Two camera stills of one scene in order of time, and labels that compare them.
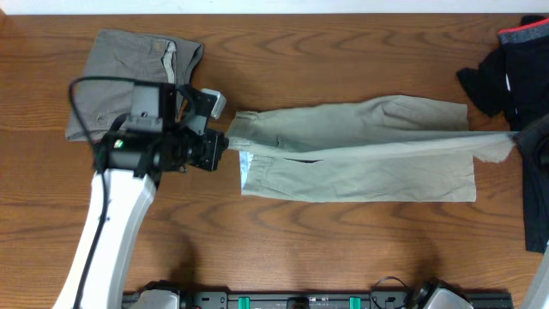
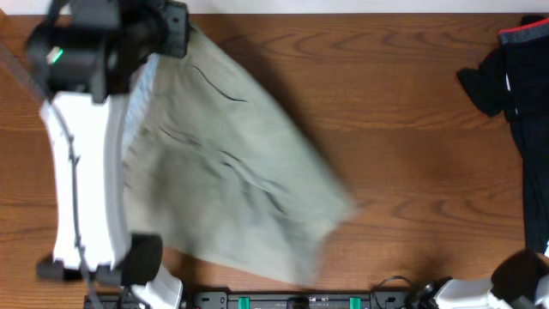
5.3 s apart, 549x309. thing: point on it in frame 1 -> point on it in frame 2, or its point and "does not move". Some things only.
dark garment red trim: (514, 81) does not move
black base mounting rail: (201, 299) does not move
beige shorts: (393, 148) -> (216, 172)
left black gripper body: (184, 147) -> (167, 30)
